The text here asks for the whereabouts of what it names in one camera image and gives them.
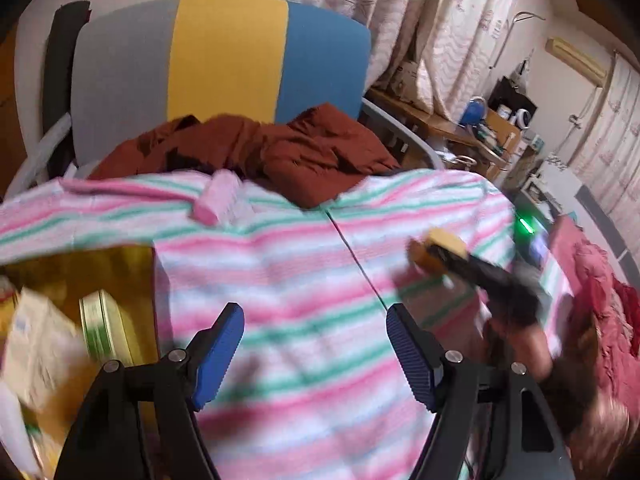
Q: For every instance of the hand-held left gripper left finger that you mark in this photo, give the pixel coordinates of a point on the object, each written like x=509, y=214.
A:
x=220, y=355

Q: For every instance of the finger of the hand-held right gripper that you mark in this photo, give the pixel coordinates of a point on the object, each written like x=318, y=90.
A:
x=470, y=266

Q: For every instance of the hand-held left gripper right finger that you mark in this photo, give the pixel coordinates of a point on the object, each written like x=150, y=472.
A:
x=412, y=355

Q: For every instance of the yellow sponge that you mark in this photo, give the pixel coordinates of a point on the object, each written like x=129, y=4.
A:
x=435, y=250

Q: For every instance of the green yellow snack packet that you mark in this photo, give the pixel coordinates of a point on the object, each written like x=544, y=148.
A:
x=102, y=330

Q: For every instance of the gold rectangular tin box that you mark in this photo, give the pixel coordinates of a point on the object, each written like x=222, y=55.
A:
x=120, y=270

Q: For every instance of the beige carton box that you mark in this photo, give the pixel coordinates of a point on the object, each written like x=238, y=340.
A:
x=40, y=355

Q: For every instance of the person's right forearm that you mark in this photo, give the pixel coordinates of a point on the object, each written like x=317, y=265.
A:
x=575, y=400

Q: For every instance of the person's right hand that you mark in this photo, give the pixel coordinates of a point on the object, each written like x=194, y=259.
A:
x=527, y=349

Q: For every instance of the black device with green light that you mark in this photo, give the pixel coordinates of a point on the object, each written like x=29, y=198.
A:
x=530, y=232

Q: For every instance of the red crumpled cloth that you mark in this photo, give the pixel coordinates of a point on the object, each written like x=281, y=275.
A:
x=600, y=300

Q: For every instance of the pink green striped tablecloth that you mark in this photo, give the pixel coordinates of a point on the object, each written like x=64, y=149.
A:
x=310, y=310

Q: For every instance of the wooden side desk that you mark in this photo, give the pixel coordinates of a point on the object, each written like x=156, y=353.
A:
x=430, y=120

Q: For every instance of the blue round jug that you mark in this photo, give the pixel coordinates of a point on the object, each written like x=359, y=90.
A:
x=472, y=110

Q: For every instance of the black bag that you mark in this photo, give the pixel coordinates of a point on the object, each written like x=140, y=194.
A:
x=507, y=94

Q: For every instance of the pink patterned window curtain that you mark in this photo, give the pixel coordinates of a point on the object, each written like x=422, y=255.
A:
x=610, y=135

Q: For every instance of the brown crumpled garment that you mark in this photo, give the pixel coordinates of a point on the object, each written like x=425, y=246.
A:
x=310, y=155

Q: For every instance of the cardboard box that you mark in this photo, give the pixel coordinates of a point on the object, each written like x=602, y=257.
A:
x=407, y=79

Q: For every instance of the beige air conditioner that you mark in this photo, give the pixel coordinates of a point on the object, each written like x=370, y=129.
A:
x=575, y=57

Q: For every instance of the metal hook rod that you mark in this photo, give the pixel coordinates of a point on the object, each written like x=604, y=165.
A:
x=510, y=25

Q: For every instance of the white foam wrapped armrest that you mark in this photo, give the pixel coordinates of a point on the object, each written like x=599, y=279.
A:
x=45, y=150

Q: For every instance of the grey yellow blue chair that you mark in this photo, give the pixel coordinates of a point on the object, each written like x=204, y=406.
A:
x=125, y=70

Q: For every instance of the wooden wardrobe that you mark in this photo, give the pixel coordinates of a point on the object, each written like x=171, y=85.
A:
x=6, y=110

